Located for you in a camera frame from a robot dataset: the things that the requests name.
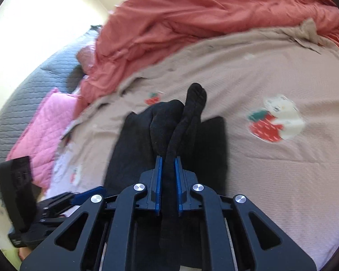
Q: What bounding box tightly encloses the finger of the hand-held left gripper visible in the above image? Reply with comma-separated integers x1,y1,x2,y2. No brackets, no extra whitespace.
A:
41,186,106,218

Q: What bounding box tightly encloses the dusty rose quilted pillow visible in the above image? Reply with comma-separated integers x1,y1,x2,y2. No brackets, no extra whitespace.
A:
76,44,99,74

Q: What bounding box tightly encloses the beige strawberry print blanket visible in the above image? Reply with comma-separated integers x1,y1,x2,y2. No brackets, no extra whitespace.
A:
45,17,339,271

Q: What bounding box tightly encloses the black sweater with orange patches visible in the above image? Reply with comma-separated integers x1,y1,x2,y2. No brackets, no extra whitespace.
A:
103,82,230,271

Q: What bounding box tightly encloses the pale lilac bed sheet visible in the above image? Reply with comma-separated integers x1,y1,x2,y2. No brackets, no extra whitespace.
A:
43,135,84,199

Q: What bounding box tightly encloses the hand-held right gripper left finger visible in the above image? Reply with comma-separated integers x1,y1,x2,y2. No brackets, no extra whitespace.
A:
20,155,163,271

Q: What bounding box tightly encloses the coral red duvet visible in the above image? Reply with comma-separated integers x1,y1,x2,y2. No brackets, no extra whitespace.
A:
78,0,339,108

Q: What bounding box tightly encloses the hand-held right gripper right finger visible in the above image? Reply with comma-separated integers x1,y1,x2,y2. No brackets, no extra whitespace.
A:
174,157,318,271

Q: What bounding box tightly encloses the pink quilted pillow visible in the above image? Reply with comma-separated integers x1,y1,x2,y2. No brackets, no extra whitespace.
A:
6,87,85,190

